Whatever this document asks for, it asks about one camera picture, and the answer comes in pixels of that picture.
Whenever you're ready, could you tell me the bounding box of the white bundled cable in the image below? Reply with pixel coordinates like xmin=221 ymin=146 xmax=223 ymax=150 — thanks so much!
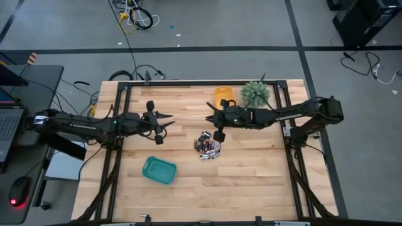
xmin=124 ymin=0 xmax=160 ymax=28

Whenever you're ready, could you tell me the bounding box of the orange black striped piece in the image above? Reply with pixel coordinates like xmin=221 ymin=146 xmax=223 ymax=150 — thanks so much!
xmin=26 ymin=52 xmax=39 ymax=67

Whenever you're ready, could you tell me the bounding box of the thick black cable loop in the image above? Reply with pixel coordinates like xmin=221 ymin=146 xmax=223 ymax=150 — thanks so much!
xmin=108 ymin=70 xmax=135 ymax=82

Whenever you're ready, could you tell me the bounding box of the black metal table frame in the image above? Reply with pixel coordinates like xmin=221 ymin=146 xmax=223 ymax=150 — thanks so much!
xmin=71 ymin=73 xmax=339 ymax=226

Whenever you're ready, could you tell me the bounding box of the black flat device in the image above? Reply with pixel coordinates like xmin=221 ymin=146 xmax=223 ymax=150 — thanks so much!
xmin=0 ymin=64 xmax=30 ymax=87

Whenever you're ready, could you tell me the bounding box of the yellow plastic basket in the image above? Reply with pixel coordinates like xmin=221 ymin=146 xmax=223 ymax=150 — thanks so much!
xmin=213 ymin=86 xmax=237 ymax=110

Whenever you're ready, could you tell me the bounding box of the black computer tower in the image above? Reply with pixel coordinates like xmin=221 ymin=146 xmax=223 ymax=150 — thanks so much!
xmin=332 ymin=0 xmax=402 ymax=48

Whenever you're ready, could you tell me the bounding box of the thin black cable arc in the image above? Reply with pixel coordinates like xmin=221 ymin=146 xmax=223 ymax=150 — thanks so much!
xmin=131 ymin=64 xmax=166 ymax=81

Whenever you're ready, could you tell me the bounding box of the grey laptop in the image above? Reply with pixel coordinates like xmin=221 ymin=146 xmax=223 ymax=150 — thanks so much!
xmin=0 ymin=87 xmax=26 ymax=173

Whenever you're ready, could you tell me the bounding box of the black cable with plug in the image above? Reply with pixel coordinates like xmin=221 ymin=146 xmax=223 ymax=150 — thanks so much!
xmin=340 ymin=51 xmax=381 ymax=77

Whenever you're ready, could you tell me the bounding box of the long thin black cable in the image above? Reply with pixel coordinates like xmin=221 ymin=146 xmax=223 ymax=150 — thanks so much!
xmin=107 ymin=0 xmax=139 ymax=81

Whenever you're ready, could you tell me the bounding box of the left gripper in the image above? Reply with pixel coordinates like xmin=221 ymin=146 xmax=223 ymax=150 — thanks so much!
xmin=121 ymin=100 xmax=176 ymax=146

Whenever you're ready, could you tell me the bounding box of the teal plastic basket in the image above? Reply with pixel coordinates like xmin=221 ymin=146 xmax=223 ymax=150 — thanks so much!
xmin=141 ymin=156 xmax=178 ymax=185

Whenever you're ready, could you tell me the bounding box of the black computer mouse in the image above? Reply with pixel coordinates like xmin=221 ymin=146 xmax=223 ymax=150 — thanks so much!
xmin=8 ymin=176 xmax=31 ymax=208

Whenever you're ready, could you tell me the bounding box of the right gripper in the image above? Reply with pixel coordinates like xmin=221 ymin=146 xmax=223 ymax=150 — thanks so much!
xmin=205 ymin=99 xmax=252 ymax=144

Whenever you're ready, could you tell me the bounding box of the grey side desk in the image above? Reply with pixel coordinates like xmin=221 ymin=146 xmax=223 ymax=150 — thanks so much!
xmin=0 ymin=64 xmax=65 ymax=225

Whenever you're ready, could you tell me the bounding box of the white flat panel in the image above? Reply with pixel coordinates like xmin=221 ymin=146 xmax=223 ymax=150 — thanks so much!
xmin=45 ymin=141 xmax=90 ymax=182

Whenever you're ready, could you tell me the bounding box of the white cable with plug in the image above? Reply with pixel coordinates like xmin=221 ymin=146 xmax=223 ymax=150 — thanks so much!
xmin=372 ymin=63 xmax=402 ymax=86

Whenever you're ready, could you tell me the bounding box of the black flat board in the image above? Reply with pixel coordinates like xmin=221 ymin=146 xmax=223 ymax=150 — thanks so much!
xmin=42 ymin=133 xmax=87 ymax=161

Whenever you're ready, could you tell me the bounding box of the potted artificial green plant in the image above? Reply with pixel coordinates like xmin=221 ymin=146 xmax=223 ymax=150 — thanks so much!
xmin=240 ymin=80 xmax=271 ymax=107

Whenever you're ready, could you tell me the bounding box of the yellow cable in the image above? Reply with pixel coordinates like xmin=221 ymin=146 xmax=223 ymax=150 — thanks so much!
xmin=118 ymin=11 xmax=136 ymax=34

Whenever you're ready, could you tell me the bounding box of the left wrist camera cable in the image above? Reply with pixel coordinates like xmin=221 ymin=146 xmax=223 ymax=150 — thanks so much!
xmin=140 ymin=127 xmax=168 ymax=143

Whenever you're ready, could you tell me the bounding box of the black coiled cable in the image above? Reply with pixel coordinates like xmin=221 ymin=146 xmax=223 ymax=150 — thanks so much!
xmin=131 ymin=6 xmax=155 ymax=31

